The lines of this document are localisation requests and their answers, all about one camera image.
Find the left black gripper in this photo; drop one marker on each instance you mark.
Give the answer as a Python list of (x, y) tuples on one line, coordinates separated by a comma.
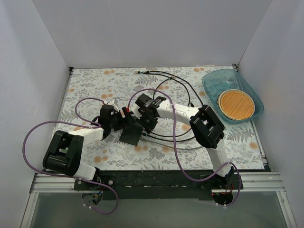
[(124, 118)]

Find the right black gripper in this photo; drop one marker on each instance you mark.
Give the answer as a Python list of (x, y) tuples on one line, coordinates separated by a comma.
[(144, 114)]

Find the black network switch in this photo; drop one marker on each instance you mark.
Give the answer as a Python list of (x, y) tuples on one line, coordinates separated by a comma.
[(131, 134)]

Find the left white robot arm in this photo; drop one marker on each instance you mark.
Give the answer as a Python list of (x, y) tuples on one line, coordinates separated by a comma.
[(65, 150)]

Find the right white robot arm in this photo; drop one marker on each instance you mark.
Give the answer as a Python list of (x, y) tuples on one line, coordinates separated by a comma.
[(207, 129)]

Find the floral table mat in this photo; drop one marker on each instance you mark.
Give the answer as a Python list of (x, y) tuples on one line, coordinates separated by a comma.
[(89, 88)]

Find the teal plastic tray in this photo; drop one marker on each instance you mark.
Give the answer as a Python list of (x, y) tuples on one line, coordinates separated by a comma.
[(219, 81)]

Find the round woven bamboo basket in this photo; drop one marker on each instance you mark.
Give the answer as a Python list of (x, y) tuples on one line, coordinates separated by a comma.
[(236, 104)]

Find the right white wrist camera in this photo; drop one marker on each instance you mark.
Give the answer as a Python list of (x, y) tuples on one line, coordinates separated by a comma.
[(135, 111)]

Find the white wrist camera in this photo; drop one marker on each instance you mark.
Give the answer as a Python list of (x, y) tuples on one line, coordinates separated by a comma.
[(114, 103), (135, 111)]

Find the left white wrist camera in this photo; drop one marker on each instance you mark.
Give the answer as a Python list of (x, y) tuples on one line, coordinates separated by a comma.
[(114, 103)]

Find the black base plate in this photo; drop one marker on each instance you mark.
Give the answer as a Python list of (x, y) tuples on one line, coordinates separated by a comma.
[(160, 184)]

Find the aluminium frame rail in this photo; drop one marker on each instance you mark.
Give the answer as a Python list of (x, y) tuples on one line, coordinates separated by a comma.
[(158, 199)]

